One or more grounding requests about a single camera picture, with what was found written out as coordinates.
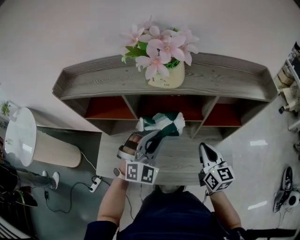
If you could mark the round white side table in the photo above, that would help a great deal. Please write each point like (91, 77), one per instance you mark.
(35, 143)

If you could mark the person's dark navy clothing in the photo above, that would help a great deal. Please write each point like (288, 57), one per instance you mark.
(168, 218)

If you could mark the person's left hand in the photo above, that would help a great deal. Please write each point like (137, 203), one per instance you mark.
(132, 145)

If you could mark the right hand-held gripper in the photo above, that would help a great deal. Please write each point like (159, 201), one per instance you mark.
(218, 179)

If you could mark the person's right forearm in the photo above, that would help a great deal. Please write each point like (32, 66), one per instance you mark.
(225, 211)

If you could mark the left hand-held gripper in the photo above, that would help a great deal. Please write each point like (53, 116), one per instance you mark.
(141, 173)

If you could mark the grey wooden shelf desk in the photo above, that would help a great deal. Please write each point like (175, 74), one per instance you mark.
(178, 154)

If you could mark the black bag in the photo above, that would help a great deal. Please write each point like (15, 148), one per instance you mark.
(18, 199)

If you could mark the cream pot with pink flowers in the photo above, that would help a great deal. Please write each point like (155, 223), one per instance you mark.
(164, 54)

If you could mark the white and black floor device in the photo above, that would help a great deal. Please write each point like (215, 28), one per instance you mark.
(287, 194)

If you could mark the small green plant in vase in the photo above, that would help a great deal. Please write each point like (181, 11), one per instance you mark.
(5, 108)

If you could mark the white wrist watch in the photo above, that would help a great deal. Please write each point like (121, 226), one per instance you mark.
(116, 171)

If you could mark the white power strip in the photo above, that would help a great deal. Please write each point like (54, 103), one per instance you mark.
(95, 184)

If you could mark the person's left forearm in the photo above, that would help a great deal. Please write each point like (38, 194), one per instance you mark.
(110, 201)

